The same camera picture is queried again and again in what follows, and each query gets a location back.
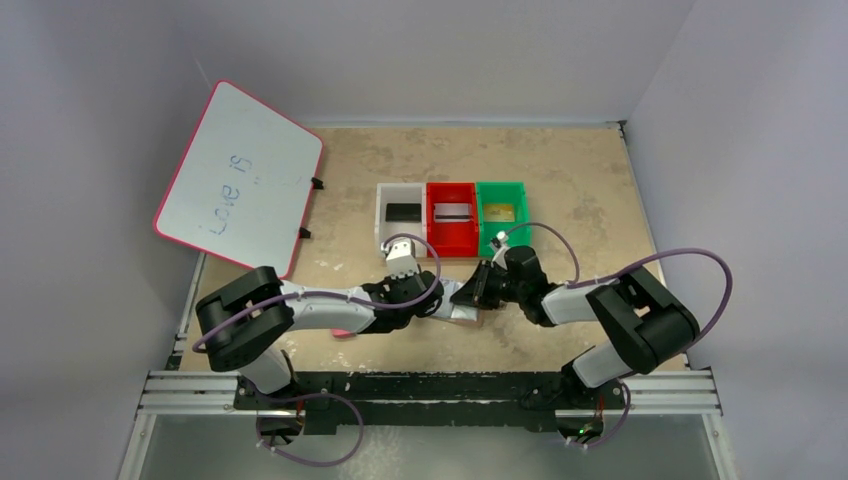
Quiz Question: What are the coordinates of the brown leather card holder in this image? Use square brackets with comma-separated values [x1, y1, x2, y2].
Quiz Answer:
[430, 278, 483, 327]

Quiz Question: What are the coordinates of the green plastic bin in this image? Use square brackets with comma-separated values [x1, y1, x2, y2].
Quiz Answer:
[475, 182, 530, 258]

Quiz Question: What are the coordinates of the red plastic bin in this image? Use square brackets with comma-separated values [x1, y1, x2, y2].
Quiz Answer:
[426, 182, 479, 257]

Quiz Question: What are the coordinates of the pink eraser block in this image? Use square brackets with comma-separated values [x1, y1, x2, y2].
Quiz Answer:
[331, 329, 357, 340]

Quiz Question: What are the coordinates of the white plastic bin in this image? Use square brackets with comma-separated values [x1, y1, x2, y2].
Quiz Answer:
[374, 183, 427, 255]

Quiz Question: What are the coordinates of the pink framed whiteboard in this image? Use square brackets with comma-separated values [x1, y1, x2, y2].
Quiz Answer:
[153, 80, 324, 277]

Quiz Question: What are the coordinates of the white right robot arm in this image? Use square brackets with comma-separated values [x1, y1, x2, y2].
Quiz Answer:
[450, 246, 701, 407]

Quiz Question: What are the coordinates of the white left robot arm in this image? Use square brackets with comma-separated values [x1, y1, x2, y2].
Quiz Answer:
[192, 266, 444, 409]

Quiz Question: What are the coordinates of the gold card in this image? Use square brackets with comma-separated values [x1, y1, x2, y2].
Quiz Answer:
[482, 203, 516, 223]

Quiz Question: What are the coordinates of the silver striped card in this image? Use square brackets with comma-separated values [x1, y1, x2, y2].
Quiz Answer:
[433, 203, 472, 223]

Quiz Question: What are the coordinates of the black card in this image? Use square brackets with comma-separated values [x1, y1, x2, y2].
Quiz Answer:
[384, 202, 423, 223]

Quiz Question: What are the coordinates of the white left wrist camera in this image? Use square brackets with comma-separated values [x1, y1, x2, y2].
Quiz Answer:
[382, 238, 421, 280]

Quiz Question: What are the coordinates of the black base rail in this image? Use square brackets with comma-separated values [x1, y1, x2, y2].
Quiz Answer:
[234, 371, 627, 436]

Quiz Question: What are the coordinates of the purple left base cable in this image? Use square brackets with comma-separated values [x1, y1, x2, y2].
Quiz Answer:
[254, 392, 366, 468]

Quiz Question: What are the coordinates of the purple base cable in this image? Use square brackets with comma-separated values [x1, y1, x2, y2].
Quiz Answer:
[563, 390, 631, 453]
[254, 392, 366, 468]

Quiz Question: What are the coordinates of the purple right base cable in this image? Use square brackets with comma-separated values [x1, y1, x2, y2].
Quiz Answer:
[563, 390, 631, 453]

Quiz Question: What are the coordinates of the aluminium frame rail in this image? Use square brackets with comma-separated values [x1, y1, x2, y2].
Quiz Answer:
[135, 369, 723, 419]

